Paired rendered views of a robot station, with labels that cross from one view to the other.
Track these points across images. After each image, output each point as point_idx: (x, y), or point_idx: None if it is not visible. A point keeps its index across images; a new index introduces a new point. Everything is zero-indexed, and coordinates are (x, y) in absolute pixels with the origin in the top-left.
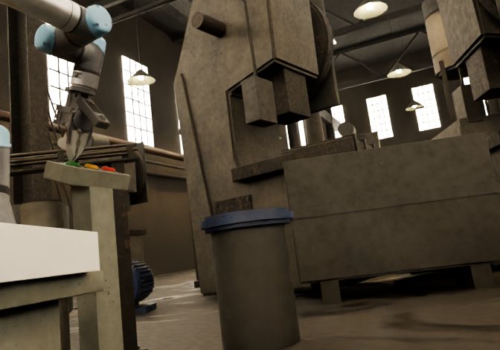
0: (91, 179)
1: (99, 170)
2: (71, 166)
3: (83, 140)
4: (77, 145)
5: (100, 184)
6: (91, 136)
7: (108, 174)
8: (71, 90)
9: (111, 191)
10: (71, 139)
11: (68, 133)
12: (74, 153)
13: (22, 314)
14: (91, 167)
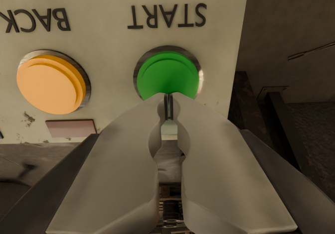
0: None
1: None
2: (243, 12)
3: (115, 165)
4: (153, 147)
5: None
6: (10, 211)
7: None
8: None
9: None
10: (244, 150)
11: (311, 184)
12: (184, 100)
13: None
14: (67, 63)
